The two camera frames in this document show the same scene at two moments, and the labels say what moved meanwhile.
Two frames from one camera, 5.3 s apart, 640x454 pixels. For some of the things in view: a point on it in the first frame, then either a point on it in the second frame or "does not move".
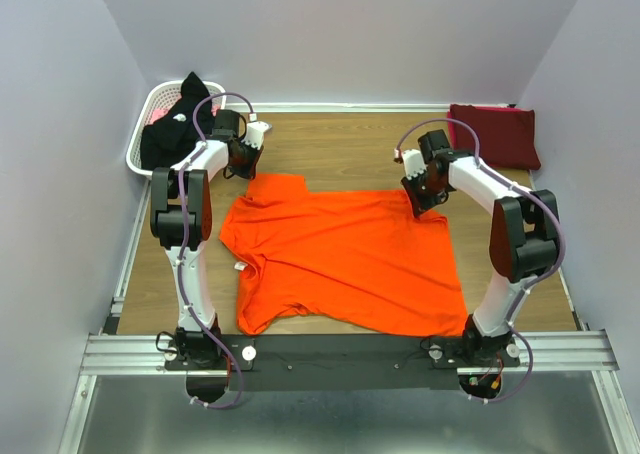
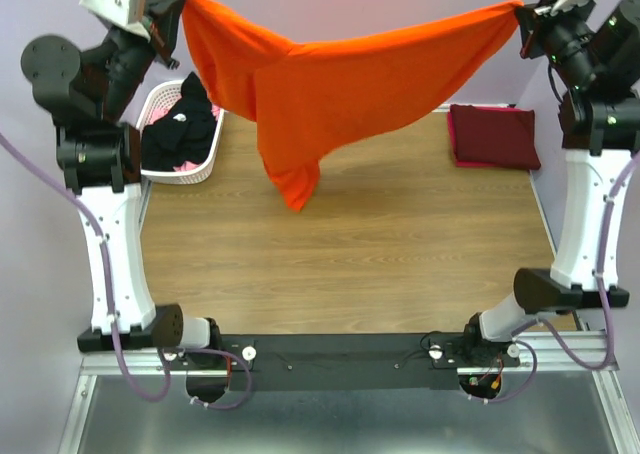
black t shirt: (162, 141) does not move
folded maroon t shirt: (506, 137) does not move
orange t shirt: (361, 259) → (303, 93)
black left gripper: (250, 171) → (162, 11)
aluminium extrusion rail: (555, 351) does not move
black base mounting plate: (345, 362) does not move
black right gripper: (418, 204) → (536, 18)
